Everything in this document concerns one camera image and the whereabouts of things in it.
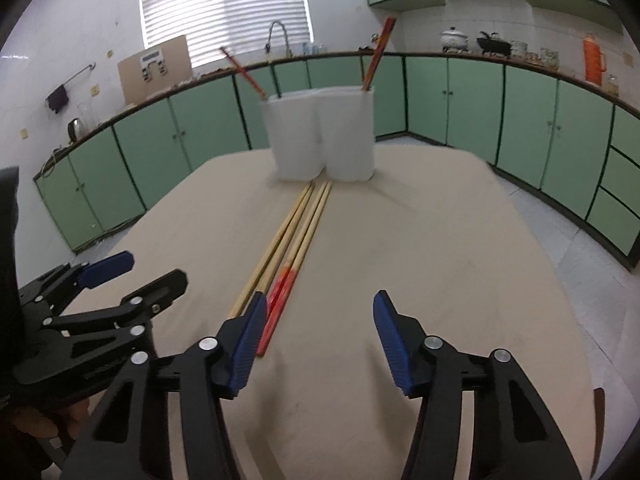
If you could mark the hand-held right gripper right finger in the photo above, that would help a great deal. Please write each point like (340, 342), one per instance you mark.
(392, 340)

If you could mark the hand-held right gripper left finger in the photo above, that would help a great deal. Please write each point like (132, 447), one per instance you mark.
(245, 345)

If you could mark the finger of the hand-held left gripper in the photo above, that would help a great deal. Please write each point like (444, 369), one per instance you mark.
(110, 265)
(160, 285)

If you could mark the plain bamboo chopstick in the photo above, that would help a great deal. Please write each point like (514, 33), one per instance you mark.
(281, 245)
(273, 245)

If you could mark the white two-compartment utensil holder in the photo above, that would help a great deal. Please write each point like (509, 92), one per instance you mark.
(345, 135)

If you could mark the person's left hand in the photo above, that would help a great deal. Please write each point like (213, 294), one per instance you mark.
(30, 420)

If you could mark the electric kettle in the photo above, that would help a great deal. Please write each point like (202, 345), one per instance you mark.
(75, 130)

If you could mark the dark towel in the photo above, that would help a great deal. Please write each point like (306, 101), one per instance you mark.
(58, 99)

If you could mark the brown cardboard box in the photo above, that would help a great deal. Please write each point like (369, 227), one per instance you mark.
(177, 60)

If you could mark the metal kitchen faucet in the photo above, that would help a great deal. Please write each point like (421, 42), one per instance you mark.
(287, 40)

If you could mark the white window blind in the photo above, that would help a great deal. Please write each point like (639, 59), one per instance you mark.
(220, 10)

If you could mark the white cooking pot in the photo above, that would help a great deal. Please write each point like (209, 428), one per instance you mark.
(454, 40)

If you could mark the black wok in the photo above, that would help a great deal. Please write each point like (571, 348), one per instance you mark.
(492, 46)

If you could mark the stack of bowls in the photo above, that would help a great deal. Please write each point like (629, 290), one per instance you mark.
(518, 49)

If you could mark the patterned bowls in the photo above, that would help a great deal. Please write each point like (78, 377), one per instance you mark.
(549, 57)

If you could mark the glass jar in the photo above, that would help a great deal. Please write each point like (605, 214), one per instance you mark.
(612, 85)

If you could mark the orange thermos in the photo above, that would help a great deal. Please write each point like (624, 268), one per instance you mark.
(593, 60)

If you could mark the metal towel rail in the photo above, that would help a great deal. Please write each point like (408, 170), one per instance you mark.
(82, 71)

